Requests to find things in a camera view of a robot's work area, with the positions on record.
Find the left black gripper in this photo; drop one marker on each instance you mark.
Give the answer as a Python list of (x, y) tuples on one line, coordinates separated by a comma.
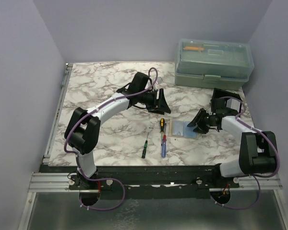
[(163, 107)]

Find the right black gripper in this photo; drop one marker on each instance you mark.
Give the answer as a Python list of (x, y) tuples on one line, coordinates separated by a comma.
[(198, 120)]

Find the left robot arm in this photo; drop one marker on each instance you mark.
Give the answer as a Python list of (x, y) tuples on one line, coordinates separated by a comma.
[(82, 132)]

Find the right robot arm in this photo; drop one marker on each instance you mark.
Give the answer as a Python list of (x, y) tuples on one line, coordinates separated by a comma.
[(257, 148)]

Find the black card stand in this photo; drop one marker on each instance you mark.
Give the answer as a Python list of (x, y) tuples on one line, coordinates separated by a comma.
[(222, 99)]

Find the black yellow screwdriver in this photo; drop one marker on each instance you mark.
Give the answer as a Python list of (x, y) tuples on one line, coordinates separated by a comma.
[(162, 125)]

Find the small green black screwdriver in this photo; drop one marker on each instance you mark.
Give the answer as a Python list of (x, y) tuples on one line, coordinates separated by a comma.
[(145, 147)]

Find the blue red screwdriver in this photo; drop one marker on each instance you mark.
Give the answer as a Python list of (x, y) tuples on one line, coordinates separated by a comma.
[(163, 146)]

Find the black front mounting bar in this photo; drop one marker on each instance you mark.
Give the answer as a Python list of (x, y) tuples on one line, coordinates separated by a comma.
[(145, 182)]

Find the translucent green toolbox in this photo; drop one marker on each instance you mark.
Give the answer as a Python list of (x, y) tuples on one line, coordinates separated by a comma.
[(221, 65)]

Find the orange tool inside toolbox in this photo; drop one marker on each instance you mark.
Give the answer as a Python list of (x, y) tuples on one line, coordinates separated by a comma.
[(193, 48)]

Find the aluminium rail frame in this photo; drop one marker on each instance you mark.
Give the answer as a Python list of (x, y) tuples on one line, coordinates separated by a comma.
[(257, 204)]

